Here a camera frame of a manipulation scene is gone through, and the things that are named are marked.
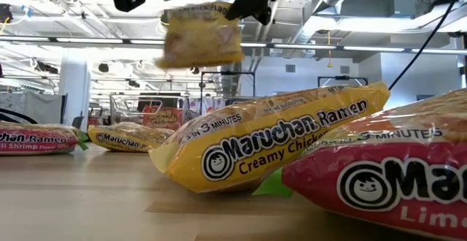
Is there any yellow Maruchan creamy chicken pack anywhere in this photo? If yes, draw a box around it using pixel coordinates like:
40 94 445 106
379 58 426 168
155 1 246 70
148 81 391 194
87 121 176 153

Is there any red Savory Noodles pack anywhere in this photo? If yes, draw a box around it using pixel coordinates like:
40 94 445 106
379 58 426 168
142 104 184 131

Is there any pink Maruchan lime shrimp pack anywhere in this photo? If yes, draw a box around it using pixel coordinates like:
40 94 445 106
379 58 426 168
0 120 90 157
251 88 467 241

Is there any long linear ceiling light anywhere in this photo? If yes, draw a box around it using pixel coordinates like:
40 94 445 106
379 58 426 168
0 34 467 56

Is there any white building column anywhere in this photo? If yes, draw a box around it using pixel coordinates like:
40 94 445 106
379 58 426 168
59 49 91 132

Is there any rectangular ceiling light panel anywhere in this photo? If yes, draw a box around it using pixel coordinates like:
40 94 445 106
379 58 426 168
313 14 406 34

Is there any red background equipment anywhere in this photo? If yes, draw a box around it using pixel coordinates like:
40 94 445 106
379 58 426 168
88 106 104 127

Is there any gray ceiling HVAC unit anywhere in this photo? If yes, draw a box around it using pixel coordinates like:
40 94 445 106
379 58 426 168
341 0 417 19

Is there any black ceiling sensor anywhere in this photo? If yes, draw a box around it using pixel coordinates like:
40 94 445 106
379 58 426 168
0 3 14 25

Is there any gray fabric partition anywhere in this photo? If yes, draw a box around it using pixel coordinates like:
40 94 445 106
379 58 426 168
0 92 68 125

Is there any yellow hanging cord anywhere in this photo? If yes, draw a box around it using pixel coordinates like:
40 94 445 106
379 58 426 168
326 31 333 69

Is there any black metal frame stand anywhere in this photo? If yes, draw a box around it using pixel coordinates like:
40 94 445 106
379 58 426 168
317 75 368 88

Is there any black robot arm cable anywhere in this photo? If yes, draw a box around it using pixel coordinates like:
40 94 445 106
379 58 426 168
387 0 467 91

